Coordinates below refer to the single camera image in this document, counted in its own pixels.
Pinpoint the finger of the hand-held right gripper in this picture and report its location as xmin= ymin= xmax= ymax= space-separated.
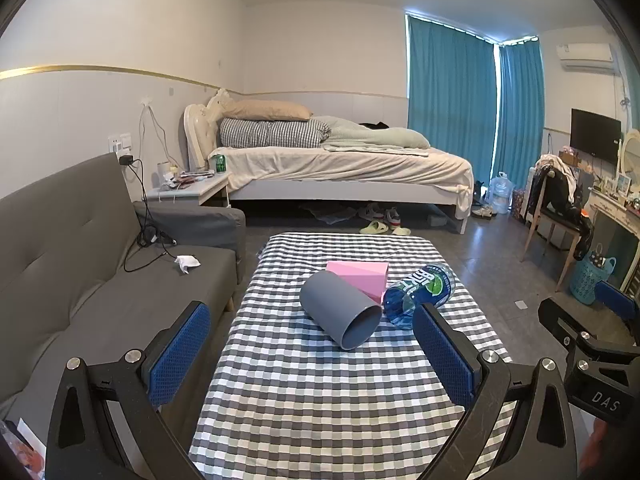
xmin=538 ymin=298 xmax=596 ymax=353
xmin=595 ymin=280 xmax=640 ymax=346

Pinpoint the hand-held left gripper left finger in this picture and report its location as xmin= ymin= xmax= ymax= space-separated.
xmin=44 ymin=301 xmax=212 ymax=480

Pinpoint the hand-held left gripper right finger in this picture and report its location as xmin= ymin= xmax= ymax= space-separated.
xmin=411 ymin=302 xmax=586 ymax=480

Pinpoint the grey cup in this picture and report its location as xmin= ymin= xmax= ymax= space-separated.
xmin=300 ymin=270 xmax=383 ymax=351

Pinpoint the person's right hand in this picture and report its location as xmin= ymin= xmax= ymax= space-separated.
xmin=580 ymin=417 xmax=613 ymax=480

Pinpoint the blue laundry basket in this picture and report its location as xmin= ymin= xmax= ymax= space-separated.
xmin=570 ymin=255 xmax=617 ymax=305

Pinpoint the blue water bottle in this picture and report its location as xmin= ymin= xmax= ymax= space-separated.
xmin=382 ymin=263 xmax=457 ymax=330

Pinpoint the white dresser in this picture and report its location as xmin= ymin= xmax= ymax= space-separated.
xmin=587 ymin=185 xmax=640 ymax=292

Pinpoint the wooden chair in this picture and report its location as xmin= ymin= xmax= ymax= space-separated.
xmin=520 ymin=157 xmax=596 ymax=292

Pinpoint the pink box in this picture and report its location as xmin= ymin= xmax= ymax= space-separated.
xmin=326 ymin=260 xmax=389 ymax=306

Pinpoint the clothes pile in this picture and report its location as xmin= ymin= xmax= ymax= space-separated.
xmin=527 ymin=154 xmax=597 ymax=261

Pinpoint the checked tablecloth table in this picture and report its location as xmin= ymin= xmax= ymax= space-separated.
xmin=187 ymin=232 xmax=516 ymax=480

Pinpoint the clear water jug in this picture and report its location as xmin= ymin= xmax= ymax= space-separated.
xmin=487 ymin=172 xmax=515 ymax=215

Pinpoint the white framed mirror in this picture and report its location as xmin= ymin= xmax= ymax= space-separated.
xmin=620 ymin=129 xmax=640 ymax=177

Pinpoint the grey sofa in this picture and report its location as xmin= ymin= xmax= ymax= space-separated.
xmin=0 ymin=152 xmax=247 ymax=461

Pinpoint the black television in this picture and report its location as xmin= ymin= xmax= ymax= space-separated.
xmin=570 ymin=108 xmax=623 ymax=165

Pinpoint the white nightstand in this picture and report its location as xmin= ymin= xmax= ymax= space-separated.
xmin=145 ymin=170 xmax=234 ymax=209

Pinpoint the printed magazine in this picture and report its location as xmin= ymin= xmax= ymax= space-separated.
xmin=0 ymin=417 xmax=49 ymax=480

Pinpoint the white bed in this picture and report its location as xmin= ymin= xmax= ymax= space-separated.
xmin=182 ymin=89 xmax=475 ymax=235

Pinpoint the narrow blue curtain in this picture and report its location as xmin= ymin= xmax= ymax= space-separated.
xmin=494 ymin=37 xmax=545 ymax=175

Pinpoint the pale green blanket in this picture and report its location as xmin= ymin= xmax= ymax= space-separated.
xmin=315 ymin=115 xmax=431 ymax=152

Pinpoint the striped duvet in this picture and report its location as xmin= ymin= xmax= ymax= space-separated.
xmin=218 ymin=117 xmax=332 ymax=149

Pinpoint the white air conditioner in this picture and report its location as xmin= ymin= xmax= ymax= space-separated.
xmin=556 ymin=43 xmax=615 ymax=72

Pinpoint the wide blue curtain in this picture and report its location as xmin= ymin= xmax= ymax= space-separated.
xmin=406 ymin=12 xmax=501 ymax=176

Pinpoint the beige pillow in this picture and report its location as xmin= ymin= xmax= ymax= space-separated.
xmin=220 ymin=100 xmax=314 ymax=122

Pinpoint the black charger cable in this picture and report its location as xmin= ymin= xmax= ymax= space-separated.
xmin=119 ymin=155 xmax=177 ymax=273

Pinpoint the white wall cable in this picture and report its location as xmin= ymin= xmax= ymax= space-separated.
xmin=138 ymin=100 xmax=174 ymax=167

